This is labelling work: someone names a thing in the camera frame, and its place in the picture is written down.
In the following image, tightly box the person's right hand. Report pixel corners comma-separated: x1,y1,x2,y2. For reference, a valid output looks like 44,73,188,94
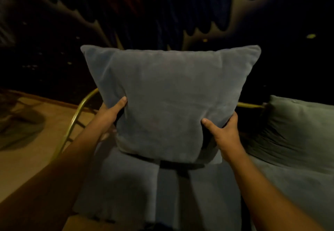
201,111,245,164

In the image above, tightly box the blue-grey square cushion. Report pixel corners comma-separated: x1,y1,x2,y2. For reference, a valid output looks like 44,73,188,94
80,44,261,164

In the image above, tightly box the green-grey cushion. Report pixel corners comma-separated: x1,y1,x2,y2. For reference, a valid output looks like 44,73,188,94
244,95,334,175

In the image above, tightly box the person's left forearm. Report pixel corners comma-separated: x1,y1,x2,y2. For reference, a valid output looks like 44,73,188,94
0,123,110,231

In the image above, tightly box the person's left hand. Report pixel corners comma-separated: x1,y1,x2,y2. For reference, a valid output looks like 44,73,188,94
91,96,128,135

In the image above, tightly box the brass tube sofa frame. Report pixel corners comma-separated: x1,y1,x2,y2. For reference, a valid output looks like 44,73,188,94
52,88,267,161

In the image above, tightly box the blue-grey seat cushion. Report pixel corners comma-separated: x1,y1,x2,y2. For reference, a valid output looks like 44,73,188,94
73,132,334,231

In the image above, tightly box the person's right forearm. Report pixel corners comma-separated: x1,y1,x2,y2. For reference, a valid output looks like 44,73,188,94
226,150,327,231

